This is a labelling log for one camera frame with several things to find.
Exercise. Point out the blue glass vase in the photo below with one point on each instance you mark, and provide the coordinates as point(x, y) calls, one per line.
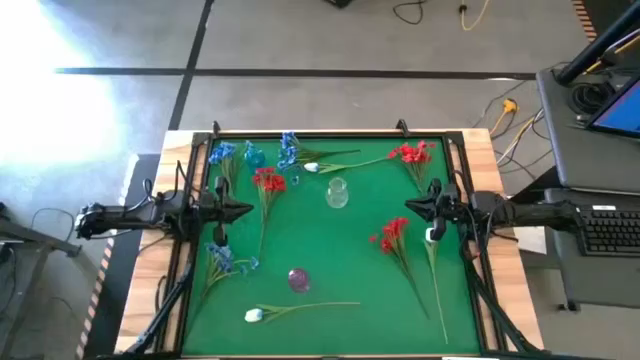
point(255, 159)

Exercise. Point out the green table mat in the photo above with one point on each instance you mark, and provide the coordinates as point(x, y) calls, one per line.
point(350, 250)

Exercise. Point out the grey keyboard shelf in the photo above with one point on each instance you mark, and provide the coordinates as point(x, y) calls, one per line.
point(600, 280)

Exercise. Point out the grey desk top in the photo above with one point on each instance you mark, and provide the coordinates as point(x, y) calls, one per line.
point(575, 155)

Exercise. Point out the black floor object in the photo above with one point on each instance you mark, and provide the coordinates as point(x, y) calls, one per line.
point(339, 3)

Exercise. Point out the black frame clamp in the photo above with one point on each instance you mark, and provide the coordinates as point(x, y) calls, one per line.
point(402, 127)
point(216, 128)

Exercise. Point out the white artificial tulip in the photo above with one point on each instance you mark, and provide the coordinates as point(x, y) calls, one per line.
point(311, 167)
point(254, 315)
point(431, 252)

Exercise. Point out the red artificial flower bunch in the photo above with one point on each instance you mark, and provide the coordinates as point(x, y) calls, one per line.
point(270, 182)
point(394, 235)
point(414, 154)

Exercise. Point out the pink ribbed glass vase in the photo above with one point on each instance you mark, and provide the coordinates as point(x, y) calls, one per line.
point(299, 281)

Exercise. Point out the black computer keyboard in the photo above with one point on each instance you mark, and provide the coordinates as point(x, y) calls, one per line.
point(610, 232)

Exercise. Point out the white paper sheet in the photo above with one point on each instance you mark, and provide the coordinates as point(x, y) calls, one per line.
point(535, 242)

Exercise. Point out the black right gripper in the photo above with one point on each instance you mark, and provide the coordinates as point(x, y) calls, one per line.
point(449, 205)

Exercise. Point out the black diagonal strut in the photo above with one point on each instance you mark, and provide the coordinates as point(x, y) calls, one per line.
point(160, 315)
point(497, 310)

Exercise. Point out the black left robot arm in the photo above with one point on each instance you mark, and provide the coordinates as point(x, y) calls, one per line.
point(125, 216)

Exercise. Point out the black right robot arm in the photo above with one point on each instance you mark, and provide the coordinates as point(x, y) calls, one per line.
point(530, 215)

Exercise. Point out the blue artificial flower bunch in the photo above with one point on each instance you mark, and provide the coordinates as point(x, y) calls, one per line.
point(289, 150)
point(222, 257)
point(221, 152)

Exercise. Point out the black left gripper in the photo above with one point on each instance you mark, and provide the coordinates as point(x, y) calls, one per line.
point(210, 207)

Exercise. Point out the clear textured glass vase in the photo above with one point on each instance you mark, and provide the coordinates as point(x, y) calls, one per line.
point(337, 196)

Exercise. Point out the black striped-edge floor mat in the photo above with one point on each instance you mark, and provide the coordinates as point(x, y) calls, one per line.
point(105, 325)

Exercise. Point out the black diagonal pole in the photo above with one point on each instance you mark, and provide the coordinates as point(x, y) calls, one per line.
point(595, 47)

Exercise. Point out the laptop with blue screen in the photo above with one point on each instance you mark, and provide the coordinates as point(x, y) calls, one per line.
point(625, 112)

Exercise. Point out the black table frame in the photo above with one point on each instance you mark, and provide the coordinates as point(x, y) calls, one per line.
point(350, 134)

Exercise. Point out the grey metal stand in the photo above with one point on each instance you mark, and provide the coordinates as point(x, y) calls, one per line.
point(50, 243)

